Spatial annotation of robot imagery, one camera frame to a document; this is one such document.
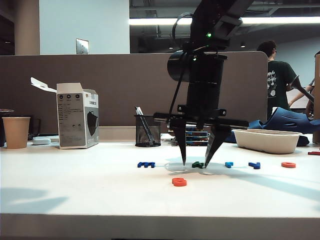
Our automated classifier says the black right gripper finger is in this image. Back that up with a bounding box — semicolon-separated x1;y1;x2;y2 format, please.
204;125;233;168
170;119;188;166

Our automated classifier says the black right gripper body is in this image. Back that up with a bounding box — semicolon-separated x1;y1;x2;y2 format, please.
153;82;250;130

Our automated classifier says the black mesh pen holder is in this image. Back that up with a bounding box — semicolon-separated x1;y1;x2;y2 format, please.
134;106;157;146
134;114;163;148

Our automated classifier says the white paper pulp tray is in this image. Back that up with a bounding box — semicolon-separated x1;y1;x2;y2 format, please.
231;129;303;155

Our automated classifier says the blue slotted rubber clog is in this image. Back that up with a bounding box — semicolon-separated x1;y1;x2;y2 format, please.
261;107;320;148

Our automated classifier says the person in dark green shirt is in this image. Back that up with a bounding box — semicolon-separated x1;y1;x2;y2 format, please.
256;40;300;120

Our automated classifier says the brown desk divider panel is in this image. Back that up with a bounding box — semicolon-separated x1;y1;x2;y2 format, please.
0;51;268;144

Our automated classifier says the white monitor screen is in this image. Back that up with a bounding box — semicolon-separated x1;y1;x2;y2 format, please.
287;95;310;109

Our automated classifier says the open face mask box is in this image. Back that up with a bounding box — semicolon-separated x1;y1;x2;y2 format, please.
29;77;100;150

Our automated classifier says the long ceiling light strip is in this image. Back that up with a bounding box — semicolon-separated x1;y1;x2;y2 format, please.
128;16;320;26

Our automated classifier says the small white case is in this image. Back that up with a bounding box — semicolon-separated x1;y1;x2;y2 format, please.
31;137;52;146

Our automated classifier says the dark transparent glass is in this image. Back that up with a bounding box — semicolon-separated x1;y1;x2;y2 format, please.
27;118;41;141

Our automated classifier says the brown paper cup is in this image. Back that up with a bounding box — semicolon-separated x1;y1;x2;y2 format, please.
1;116;31;150

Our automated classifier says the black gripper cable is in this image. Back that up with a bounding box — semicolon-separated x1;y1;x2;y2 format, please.
168;13;195;125

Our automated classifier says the grey funnel shaped bracket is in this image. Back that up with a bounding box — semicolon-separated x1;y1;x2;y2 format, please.
289;74;315;104

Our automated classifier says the metal wall plate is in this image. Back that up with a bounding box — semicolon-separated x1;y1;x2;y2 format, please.
75;38;90;55

